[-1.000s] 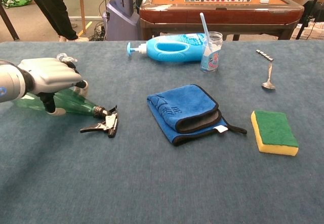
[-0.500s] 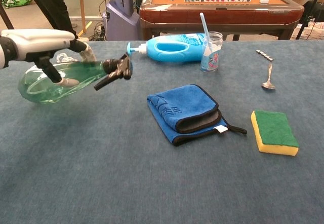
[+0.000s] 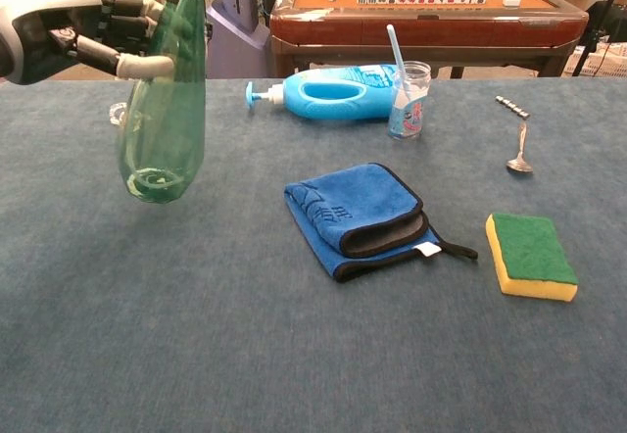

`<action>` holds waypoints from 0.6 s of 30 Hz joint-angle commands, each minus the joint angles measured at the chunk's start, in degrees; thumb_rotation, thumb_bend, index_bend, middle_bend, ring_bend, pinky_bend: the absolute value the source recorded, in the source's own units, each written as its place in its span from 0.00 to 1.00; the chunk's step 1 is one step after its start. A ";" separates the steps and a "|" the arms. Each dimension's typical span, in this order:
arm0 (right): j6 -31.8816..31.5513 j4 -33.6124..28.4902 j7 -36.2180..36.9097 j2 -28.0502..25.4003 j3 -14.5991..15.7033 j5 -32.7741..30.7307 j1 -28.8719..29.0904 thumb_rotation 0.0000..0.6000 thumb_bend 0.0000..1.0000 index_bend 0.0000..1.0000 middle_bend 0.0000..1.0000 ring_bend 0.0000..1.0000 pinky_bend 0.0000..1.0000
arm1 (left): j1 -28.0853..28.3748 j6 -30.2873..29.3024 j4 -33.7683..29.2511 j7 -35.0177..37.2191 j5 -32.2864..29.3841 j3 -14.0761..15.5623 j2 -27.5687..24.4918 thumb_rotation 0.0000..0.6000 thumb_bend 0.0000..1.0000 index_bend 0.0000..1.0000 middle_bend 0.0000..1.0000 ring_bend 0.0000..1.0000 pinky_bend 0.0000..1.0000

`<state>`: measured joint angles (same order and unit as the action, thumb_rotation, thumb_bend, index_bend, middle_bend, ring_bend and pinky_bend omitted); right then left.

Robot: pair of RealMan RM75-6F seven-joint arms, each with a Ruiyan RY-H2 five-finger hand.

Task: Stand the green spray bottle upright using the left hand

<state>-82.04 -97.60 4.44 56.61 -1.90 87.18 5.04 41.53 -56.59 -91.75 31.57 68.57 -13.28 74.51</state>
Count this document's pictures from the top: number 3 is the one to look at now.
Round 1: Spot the blue folded microfiber cloth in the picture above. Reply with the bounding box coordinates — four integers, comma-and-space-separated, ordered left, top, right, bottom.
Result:
283, 162, 479, 284

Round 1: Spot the purple robot base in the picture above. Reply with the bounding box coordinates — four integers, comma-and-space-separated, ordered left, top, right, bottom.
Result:
203, 0, 272, 80

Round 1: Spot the blue table cover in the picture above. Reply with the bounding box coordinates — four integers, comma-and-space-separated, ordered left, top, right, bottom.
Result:
0, 78, 627, 433

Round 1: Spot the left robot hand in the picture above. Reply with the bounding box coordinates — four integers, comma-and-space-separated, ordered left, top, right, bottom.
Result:
0, 0, 176, 86

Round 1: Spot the yellow green scrub sponge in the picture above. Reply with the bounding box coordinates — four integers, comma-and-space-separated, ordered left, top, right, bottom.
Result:
485, 212, 580, 303

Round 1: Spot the green transparent spray bottle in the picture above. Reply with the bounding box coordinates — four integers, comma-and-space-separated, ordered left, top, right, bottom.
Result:
116, 0, 207, 204

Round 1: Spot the light blue plastic stick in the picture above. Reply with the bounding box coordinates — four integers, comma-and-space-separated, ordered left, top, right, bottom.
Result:
386, 24, 410, 111

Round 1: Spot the bent metal spoon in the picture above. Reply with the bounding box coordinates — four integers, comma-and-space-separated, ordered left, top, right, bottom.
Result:
494, 95, 535, 175

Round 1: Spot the brown mahjong table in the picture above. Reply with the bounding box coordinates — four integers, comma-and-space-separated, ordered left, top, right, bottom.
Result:
268, 0, 591, 80

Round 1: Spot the blue detergent pump bottle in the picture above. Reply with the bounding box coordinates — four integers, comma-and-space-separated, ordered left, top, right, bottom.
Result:
245, 64, 408, 122

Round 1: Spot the clear glass jar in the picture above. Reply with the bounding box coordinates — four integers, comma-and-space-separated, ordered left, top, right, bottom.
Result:
386, 60, 432, 141

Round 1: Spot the white plastic crate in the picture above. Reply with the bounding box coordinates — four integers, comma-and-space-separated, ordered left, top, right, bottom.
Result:
562, 40, 627, 79

